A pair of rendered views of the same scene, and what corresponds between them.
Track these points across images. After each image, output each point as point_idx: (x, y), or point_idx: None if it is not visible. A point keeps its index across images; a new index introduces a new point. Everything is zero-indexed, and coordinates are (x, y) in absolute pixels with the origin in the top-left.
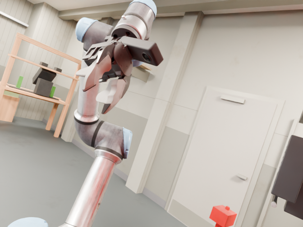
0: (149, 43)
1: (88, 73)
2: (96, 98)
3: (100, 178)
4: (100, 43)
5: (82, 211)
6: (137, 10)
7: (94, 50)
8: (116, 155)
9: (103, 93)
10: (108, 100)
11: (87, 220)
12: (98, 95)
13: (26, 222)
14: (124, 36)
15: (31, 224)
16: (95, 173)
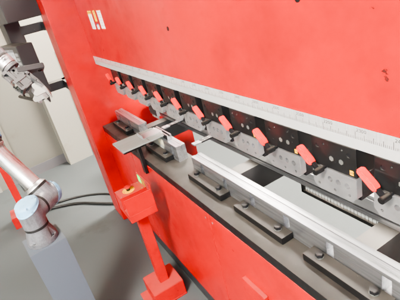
0: (40, 63)
1: (46, 90)
2: (35, 101)
3: (13, 156)
4: (17, 78)
5: (30, 174)
6: (0, 49)
7: (18, 83)
8: (2, 140)
9: (35, 96)
10: (45, 96)
11: (35, 174)
12: (34, 99)
13: (21, 204)
14: (18, 67)
15: (25, 201)
16: (9, 157)
